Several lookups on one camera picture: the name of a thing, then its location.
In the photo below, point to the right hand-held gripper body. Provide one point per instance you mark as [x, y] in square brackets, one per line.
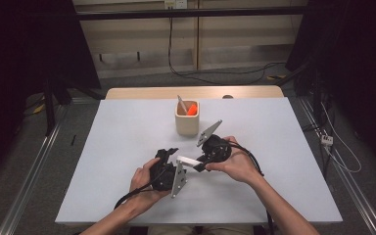
[217, 148]

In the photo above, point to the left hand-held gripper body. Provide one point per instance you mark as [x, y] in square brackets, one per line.
[163, 176]

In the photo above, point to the white eraser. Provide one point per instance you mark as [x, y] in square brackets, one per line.
[187, 160]

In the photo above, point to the beige square pen holder cup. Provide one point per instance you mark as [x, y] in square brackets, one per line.
[187, 125]

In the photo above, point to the silver pen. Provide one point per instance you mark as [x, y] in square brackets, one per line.
[182, 105]

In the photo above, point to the person's left hand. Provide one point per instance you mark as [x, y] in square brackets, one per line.
[140, 182]

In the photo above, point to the person's right hand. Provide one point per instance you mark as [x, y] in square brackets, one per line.
[238, 166]

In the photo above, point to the pale grey table mat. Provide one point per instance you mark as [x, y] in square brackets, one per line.
[111, 147]

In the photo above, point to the wooden table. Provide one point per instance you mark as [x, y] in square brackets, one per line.
[143, 92]

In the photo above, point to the small black floor object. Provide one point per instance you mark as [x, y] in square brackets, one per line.
[73, 140]

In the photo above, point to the yellow floor tape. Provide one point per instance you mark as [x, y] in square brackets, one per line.
[275, 77]
[39, 109]

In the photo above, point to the white plug adapter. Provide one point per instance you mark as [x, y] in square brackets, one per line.
[326, 140]

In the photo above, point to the beige wooden cabinet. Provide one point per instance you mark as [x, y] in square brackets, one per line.
[137, 39]

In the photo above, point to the black metal stand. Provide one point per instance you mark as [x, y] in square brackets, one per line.
[49, 111]

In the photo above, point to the black horizontal metal bar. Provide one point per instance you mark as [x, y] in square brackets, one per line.
[192, 13]

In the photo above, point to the black curtain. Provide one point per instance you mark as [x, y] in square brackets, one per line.
[29, 49]
[355, 65]

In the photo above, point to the aluminium floor rail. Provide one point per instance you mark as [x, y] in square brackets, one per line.
[29, 182]
[349, 182]

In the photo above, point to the white wall power outlet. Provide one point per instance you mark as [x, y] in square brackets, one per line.
[175, 4]

